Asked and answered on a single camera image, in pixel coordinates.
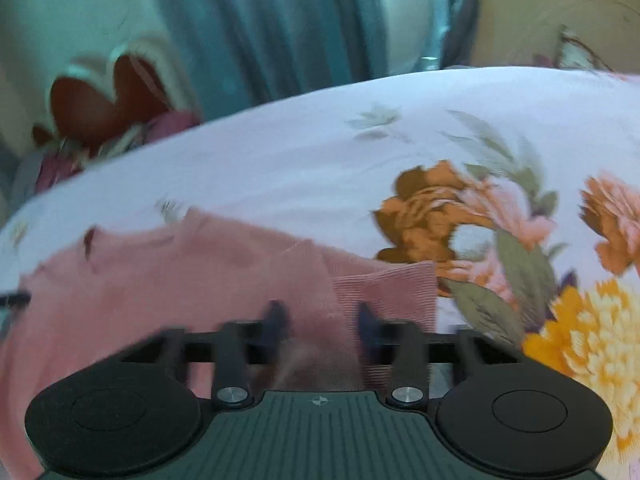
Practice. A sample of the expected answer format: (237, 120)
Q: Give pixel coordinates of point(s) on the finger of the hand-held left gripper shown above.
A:
(15, 300)

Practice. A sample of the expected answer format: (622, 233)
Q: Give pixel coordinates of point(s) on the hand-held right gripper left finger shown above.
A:
(276, 321)

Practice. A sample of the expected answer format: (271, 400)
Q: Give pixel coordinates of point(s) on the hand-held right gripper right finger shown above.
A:
(367, 327)

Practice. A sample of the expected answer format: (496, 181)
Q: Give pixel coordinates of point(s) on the pile of clothes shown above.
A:
(27, 180)

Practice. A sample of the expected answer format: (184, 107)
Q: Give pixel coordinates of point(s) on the cream round headboard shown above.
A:
(560, 0)

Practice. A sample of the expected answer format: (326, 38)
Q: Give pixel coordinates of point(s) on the tied blue curtain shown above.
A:
(450, 10)

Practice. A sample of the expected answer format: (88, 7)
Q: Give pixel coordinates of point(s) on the wide blue curtain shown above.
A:
(270, 25)

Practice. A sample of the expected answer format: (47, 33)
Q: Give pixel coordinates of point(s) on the bright window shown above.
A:
(405, 5)

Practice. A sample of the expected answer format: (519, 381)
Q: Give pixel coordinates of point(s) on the red scalloped headboard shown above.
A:
(100, 100)

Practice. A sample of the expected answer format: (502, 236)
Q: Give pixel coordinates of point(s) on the pink purple cloth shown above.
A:
(165, 127)

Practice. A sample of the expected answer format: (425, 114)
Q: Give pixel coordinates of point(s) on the small floral pillow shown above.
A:
(582, 52)

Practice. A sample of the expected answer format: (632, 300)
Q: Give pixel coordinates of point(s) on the floral bedsheet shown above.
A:
(300, 160)

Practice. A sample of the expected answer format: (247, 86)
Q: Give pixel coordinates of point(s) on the pink sweater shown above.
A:
(150, 280)

